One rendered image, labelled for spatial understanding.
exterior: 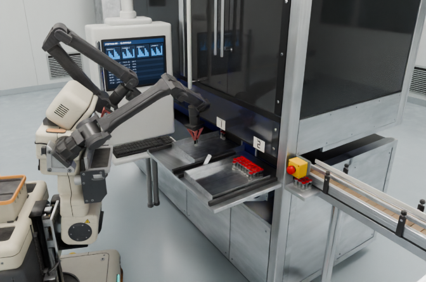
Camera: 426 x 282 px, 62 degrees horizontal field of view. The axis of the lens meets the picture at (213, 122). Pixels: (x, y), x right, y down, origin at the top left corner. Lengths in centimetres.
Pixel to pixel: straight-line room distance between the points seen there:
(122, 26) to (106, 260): 137
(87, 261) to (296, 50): 165
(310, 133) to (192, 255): 133
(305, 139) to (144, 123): 110
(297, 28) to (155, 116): 122
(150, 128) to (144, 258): 91
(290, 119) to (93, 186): 91
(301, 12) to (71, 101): 99
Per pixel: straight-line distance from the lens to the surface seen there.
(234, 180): 179
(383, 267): 286
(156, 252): 272
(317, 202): 208
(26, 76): 682
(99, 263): 230
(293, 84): 159
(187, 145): 214
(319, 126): 182
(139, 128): 239
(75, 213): 175
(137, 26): 224
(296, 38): 156
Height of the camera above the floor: 180
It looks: 22 degrees down
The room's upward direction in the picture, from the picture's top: 1 degrees clockwise
